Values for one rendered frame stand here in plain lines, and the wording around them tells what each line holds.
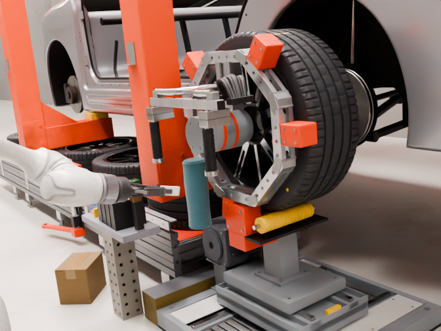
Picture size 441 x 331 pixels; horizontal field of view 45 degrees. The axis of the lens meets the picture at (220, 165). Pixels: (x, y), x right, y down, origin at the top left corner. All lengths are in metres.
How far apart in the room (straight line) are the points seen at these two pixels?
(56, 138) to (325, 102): 2.67
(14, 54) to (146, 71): 1.93
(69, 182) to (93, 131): 2.70
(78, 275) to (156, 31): 1.19
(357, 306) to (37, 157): 1.27
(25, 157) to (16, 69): 2.42
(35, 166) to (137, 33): 0.82
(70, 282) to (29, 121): 1.64
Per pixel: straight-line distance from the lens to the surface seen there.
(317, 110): 1.72
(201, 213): 1.98
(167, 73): 2.22
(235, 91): 1.66
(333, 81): 1.82
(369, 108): 2.13
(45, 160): 1.60
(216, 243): 2.25
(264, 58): 1.72
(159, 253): 2.58
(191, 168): 1.94
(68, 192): 1.49
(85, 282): 2.65
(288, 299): 2.00
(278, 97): 1.68
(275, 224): 1.91
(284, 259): 2.12
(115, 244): 2.35
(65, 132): 4.10
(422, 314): 2.24
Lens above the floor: 1.14
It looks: 12 degrees down
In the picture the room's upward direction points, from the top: 5 degrees counter-clockwise
